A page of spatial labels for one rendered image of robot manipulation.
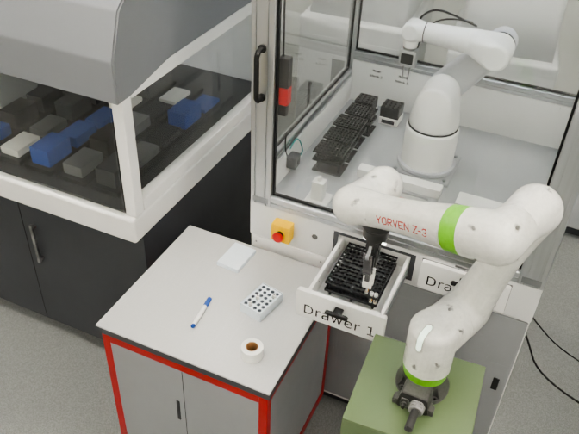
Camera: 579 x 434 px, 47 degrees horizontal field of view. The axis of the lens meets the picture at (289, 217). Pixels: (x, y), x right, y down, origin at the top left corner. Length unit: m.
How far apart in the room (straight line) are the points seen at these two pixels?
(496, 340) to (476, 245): 0.94
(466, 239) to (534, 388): 1.79
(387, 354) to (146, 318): 0.79
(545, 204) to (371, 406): 0.72
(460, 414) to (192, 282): 1.00
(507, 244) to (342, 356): 1.35
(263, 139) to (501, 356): 1.10
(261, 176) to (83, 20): 0.75
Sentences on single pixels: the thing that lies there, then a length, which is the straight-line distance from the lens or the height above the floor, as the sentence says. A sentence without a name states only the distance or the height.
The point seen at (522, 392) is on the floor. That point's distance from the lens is 3.21.
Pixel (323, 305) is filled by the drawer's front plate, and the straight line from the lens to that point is 2.08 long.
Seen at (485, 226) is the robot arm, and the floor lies 1.49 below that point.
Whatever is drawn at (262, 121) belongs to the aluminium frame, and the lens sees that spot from 2.20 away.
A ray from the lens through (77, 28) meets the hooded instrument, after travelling 2.16.
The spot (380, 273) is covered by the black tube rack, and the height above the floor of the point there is 0.90.
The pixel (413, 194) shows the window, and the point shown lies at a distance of 2.14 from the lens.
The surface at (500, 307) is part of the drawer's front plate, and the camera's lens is 2.29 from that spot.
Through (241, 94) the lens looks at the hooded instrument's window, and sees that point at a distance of 2.96.
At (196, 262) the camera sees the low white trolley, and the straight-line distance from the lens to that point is 2.43.
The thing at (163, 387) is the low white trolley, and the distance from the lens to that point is 2.32.
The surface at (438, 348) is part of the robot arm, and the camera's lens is 1.77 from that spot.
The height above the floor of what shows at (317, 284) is 0.87.
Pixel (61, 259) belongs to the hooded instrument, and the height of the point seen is 0.49.
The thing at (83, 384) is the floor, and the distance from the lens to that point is 3.10.
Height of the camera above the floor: 2.37
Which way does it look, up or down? 38 degrees down
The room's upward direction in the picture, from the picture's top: 3 degrees clockwise
